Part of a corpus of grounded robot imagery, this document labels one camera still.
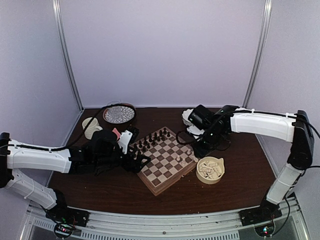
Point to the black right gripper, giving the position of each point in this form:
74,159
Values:
202,152

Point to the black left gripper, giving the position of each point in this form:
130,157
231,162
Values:
136,167

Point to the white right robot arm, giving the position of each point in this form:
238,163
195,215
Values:
293,128

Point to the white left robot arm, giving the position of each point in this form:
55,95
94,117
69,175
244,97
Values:
15,156

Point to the wooden chess board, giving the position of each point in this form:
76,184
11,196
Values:
163,170

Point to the pink cat ear bowl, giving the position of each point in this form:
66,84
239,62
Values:
116,132

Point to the white ribbed mug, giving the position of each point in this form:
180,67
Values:
90,125

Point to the white scalloped bowl black rim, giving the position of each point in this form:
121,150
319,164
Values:
185,116

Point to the patterned ceramic plate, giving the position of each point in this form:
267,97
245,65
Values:
128,113

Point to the clear drinking glass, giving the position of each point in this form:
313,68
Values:
114,112

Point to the cream cat ear bowl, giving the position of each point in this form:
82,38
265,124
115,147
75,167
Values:
210,170

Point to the aluminium front rail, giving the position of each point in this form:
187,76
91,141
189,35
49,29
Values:
224,225

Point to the aluminium frame post right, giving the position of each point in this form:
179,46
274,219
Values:
264,30

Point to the aluminium frame post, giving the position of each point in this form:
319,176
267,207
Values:
66,57
264,30

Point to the aluminium frame post left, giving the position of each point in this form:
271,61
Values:
66,57

